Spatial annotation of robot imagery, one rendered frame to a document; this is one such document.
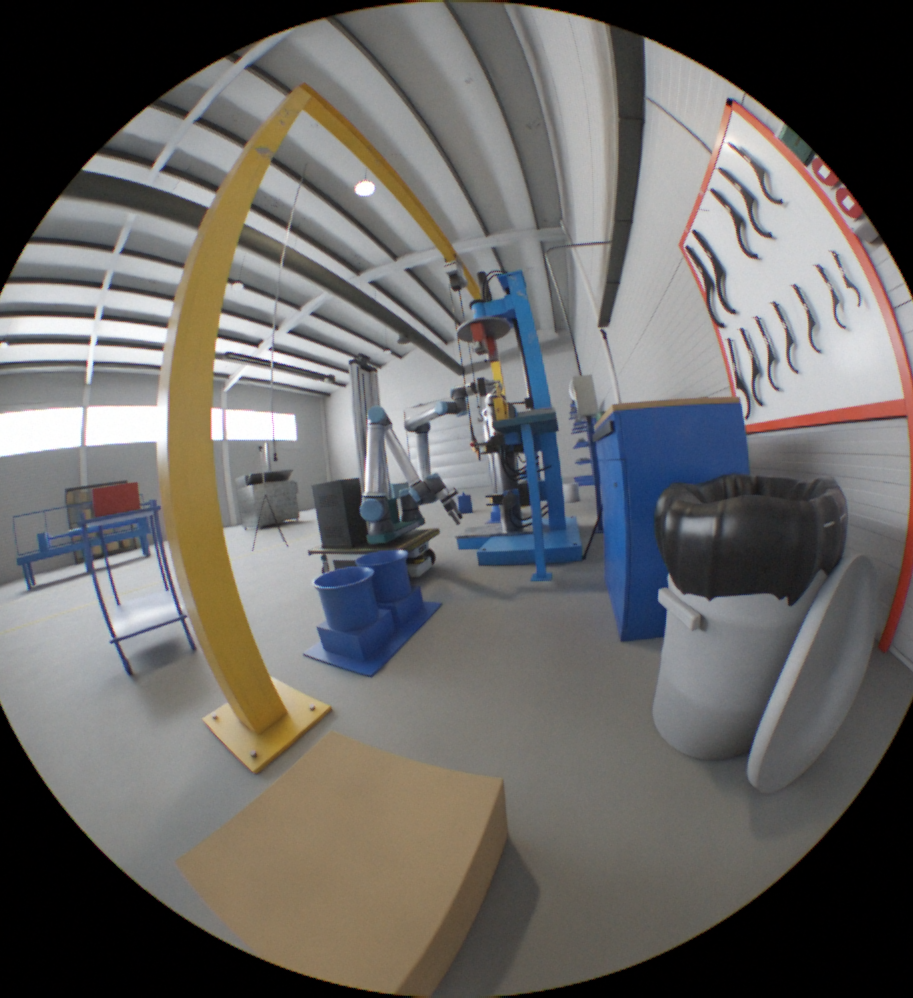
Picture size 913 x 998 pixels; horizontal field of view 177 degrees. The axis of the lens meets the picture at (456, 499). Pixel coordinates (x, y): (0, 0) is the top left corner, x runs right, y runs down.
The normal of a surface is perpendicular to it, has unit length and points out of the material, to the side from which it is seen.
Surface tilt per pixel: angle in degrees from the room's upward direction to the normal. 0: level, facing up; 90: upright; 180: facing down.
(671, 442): 90
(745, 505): 56
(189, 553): 90
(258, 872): 0
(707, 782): 0
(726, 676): 93
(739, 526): 77
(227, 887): 0
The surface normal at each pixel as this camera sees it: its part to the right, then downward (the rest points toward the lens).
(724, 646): -0.88, 0.21
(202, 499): 0.93, -0.09
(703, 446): -0.36, 0.13
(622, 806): -0.13, -0.99
